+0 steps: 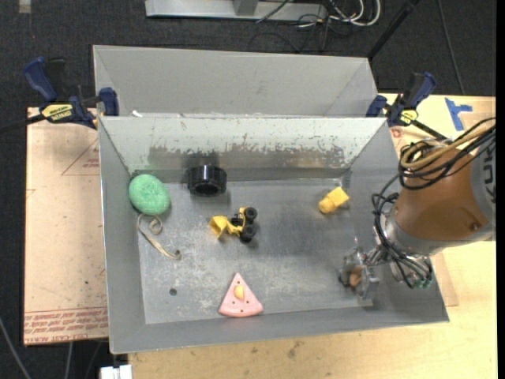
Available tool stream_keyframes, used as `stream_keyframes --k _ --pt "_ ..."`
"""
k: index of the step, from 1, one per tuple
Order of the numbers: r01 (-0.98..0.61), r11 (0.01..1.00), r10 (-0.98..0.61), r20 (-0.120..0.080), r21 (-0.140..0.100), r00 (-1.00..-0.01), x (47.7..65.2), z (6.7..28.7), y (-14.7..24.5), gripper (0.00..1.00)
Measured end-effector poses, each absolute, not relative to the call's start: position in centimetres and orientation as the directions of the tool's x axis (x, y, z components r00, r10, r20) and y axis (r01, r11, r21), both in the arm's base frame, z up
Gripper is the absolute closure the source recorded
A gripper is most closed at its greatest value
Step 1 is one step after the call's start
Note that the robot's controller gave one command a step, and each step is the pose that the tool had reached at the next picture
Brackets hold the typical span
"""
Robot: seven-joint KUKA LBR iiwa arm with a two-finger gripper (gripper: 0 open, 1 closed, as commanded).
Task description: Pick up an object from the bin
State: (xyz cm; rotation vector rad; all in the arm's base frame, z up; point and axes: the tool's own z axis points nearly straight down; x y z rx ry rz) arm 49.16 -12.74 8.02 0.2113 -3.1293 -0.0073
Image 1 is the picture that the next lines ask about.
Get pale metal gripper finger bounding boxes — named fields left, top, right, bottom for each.
left=356, top=271, right=381, bottom=302
left=339, top=248, right=369, bottom=280

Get yellow plastic block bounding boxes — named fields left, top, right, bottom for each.
left=317, top=186, right=350, bottom=215

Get grey metal bin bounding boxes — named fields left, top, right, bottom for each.
left=92, top=44, right=451, bottom=355

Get pink triangular toy slice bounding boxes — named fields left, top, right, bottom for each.
left=218, top=272, right=264, bottom=318

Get yellow toy loader black wheels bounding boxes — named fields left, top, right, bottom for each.
left=208, top=206, right=260, bottom=245

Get tan rubber band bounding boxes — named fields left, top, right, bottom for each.
left=136, top=213, right=182, bottom=261

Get green oval sponge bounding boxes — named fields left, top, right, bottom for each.
left=128, top=173, right=172, bottom=216

